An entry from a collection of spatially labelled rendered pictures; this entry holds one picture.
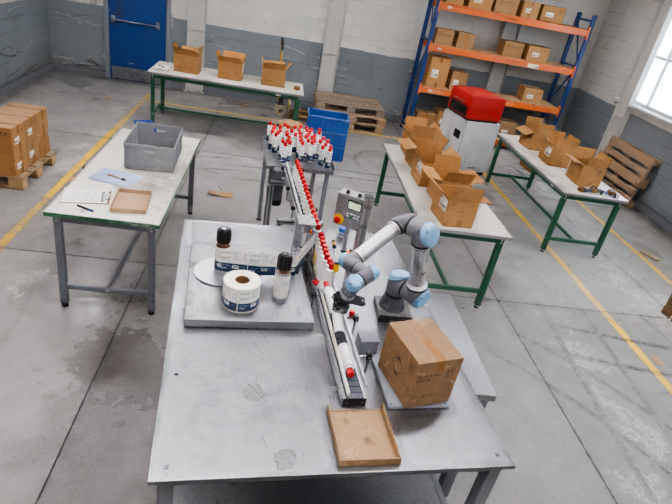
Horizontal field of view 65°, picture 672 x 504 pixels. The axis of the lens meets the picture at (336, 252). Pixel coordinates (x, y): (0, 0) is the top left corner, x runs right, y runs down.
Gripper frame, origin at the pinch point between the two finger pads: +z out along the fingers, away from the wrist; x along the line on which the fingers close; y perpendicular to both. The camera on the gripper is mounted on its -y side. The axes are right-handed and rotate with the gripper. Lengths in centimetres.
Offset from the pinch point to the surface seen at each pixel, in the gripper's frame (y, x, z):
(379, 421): -9, 59, -15
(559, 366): -218, -11, 123
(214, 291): 64, -21, 27
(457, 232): -134, -118, 95
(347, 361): 1.3, 29.8, -8.6
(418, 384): -26, 46, -26
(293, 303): 20.8, -13.4, 22.2
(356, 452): 5, 73, -23
